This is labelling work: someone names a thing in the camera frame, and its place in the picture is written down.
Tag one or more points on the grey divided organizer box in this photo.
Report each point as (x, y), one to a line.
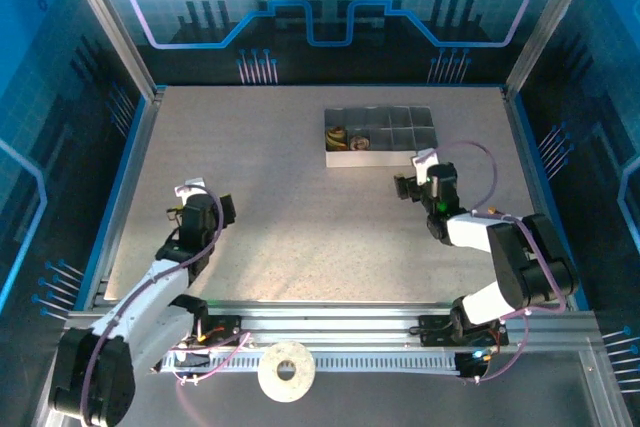
(380, 159)

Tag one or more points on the green red orange striped sock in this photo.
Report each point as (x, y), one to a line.
(335, 139)

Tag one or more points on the blue table edge strip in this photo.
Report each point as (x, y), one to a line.
(547, 187)

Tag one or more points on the white tape roll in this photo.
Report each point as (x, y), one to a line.
(270, 372)

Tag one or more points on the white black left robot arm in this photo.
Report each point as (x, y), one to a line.
(145, 302)

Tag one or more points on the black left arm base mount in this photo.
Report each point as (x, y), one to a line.
(225, 327)

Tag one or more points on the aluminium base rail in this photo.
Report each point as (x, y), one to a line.
(325, 322)

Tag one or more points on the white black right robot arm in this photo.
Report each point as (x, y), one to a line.
(520, 257)

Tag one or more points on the white grey patterned sock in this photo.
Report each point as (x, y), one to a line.
(359, 143)

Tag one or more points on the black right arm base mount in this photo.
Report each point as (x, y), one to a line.
(435, 329)

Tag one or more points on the aluminium corner post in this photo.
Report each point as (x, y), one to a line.
(550, 22)
(110, 27)

